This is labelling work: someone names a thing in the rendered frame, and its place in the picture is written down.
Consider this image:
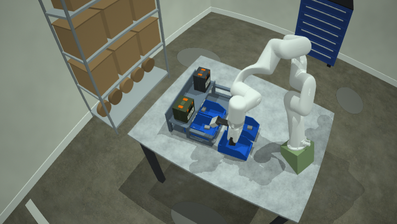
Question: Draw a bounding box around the blue bin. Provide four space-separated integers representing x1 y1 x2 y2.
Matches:
190 113 218 140
241 116 259 141
198 100 226 119
218 130 252 160

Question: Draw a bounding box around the dark grey shelf rack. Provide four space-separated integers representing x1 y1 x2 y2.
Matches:
165 69 233 147

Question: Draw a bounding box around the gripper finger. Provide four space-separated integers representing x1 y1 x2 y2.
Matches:
229 137 236 146

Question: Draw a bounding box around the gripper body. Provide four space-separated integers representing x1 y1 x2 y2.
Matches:
227 125 243 143

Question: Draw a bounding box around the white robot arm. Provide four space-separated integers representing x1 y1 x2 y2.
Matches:
210 35 316 151

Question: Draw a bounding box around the dark grey tool case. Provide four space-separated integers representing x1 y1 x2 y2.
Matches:
193 67 211 93

